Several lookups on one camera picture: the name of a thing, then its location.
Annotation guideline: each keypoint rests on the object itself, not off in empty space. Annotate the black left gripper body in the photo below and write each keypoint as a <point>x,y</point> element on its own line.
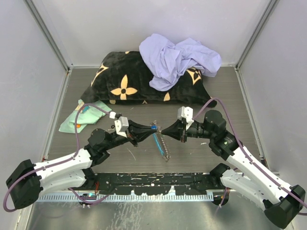
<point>130,137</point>

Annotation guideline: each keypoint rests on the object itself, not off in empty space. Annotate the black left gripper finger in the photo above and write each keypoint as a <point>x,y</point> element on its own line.
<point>142,134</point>
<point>136,128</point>

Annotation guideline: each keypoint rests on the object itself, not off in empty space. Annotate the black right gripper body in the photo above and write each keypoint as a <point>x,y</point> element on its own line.
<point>196,130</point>

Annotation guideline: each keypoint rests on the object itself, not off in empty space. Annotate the blue tagged key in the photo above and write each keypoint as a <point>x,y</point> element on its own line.
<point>154,125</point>

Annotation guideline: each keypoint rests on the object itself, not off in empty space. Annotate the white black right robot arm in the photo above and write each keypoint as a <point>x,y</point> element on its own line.
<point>279,200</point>

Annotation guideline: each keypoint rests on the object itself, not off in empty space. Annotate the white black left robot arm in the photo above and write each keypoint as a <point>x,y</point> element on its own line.
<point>29,180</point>

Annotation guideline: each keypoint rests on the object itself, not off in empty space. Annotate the mint green cartoon cloth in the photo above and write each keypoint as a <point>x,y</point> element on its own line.
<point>88,116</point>

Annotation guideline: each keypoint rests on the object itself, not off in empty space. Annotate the black floral pillow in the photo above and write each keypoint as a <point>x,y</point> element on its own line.
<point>123,78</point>

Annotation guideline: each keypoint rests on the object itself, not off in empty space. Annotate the lavender crumpled cloth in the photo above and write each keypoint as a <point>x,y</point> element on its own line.
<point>168,61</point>

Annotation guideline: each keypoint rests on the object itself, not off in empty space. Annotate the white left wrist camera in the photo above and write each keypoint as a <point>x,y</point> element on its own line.
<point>121,126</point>

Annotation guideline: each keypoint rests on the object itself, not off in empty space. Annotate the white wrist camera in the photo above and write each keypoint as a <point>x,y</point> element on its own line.
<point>121,126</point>
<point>187,114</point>

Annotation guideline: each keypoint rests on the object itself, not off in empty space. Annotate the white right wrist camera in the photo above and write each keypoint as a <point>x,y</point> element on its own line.
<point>187,114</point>

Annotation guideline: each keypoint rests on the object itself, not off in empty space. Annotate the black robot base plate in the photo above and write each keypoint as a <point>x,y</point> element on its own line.
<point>187,183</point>

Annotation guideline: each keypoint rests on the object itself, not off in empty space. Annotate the slotted grey cable duct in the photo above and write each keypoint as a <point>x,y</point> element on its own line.
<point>170,197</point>

